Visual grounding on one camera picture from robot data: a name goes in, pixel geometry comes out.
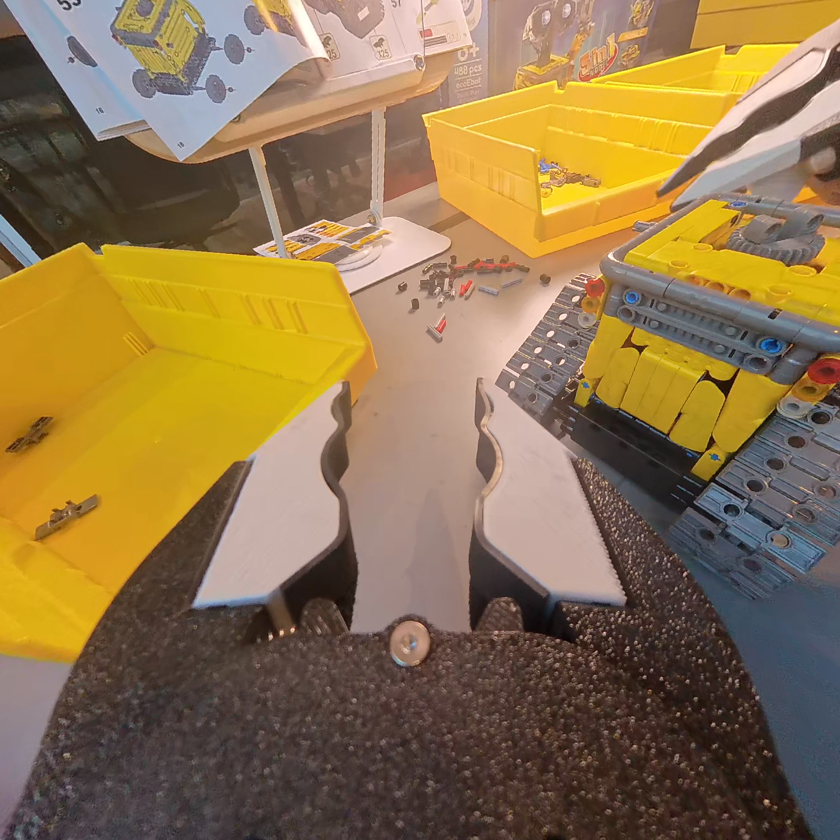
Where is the wooden board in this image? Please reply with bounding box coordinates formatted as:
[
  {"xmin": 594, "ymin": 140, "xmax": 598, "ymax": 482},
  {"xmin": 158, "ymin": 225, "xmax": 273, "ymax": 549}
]
[{"xmin": 141, "ymin": 52, "xmax": 447, "ymax": 164}]

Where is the small grey track link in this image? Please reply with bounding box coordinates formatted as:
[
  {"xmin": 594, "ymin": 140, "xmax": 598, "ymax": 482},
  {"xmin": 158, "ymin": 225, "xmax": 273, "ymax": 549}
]
[
  {"xmin": 5, "ymin": 416, "xmax": 56, "ymax": 455},
  {"xmin": 34, "ymin": 494, "xmax": 101, "ymax": 542}
]

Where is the grey desk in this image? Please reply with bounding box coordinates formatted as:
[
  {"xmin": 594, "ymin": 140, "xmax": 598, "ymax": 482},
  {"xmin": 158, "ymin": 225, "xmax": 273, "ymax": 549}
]
[{"xmin": 0, "ymin": 177, "xmax": 840, "ymax": 840}]

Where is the person's right hand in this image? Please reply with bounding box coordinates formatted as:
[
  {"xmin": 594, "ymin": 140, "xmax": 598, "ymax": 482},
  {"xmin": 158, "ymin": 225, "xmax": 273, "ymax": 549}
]
[{"xmin": 808, "ymin": 147, "xmax": 840, "ymax": 198}]

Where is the blue toy kit box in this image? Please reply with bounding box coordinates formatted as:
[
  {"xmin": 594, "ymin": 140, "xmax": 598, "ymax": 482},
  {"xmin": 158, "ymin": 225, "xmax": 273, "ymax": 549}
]
[{"xmin": 446, "ymin": 0, "xmax": 697, "ymax": 106}]

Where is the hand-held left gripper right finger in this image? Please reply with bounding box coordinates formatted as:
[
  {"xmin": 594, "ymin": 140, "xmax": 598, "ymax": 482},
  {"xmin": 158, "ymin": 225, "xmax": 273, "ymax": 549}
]
[{"xmin": 468, "ymin": 378, "xmax": 629, "ymax": 634}]

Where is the instruction booklet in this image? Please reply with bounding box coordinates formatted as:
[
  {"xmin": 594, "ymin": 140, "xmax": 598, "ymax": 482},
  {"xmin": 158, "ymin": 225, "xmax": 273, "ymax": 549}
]
[{"xmin": 3, "ymin": 0, "xmax": 470, "ymax": 161}]

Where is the yellow plastic storage bin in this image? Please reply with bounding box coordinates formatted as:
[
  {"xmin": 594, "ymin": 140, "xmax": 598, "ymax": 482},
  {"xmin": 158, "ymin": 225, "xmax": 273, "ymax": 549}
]
[
  {"xmin": 0, "ymin": 243, "xmax": 378, "ymax": 664},
  {"xmin": 423, "ymin": 82, "xmax": 742, "ymax": 260},
  {"xmin": 689, "ymin": 0, "xmax": 840, "ymax": 50},
  {"xmin": 591, "ymin": 45, "xmax": 840, "ymax": 204}
]

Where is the yellow building-block toy vehicle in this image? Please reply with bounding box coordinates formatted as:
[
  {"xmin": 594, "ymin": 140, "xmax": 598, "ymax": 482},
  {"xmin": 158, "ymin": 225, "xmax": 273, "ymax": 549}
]
[{"xmin": 581, "ymin": 193, "xmax": 840, "ymax": 483}]

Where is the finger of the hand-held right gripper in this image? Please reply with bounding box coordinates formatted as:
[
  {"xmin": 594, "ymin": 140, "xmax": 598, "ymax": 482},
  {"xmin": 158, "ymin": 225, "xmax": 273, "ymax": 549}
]
[
  {"xmin": 658, "ymin": 80, "xmax": 840, "ymax": 211},
  {"xmin": 675, "ymin": 21, "xmax": 840, "ymax": 175}
]

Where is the yellow black sticker sheet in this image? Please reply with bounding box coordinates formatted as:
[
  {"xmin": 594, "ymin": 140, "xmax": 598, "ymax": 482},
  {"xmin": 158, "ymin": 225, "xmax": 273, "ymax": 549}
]
[{"xmin": 255, "ymin": 222, "xmax": 392, "ymax": 258}]

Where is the pile of small building pieces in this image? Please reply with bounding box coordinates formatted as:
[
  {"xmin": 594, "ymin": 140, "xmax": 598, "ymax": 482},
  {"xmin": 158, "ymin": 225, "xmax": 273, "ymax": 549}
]
[{"xmin": 395, "ymin": 255, "xmax": 552, "ymax": 342}]

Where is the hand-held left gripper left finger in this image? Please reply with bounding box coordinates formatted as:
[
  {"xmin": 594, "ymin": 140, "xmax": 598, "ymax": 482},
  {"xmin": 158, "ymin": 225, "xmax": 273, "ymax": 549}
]
[{"xmin": 192, "ymin": 382, "xmax": 358, "ymax": 641}]

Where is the heap of grey blue pieces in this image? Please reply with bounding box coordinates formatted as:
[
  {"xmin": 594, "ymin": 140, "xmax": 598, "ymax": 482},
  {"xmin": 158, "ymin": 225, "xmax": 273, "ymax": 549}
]
[{"xmin": 538, "ymin": 159, "xmax": 603, "ymax": 194}]

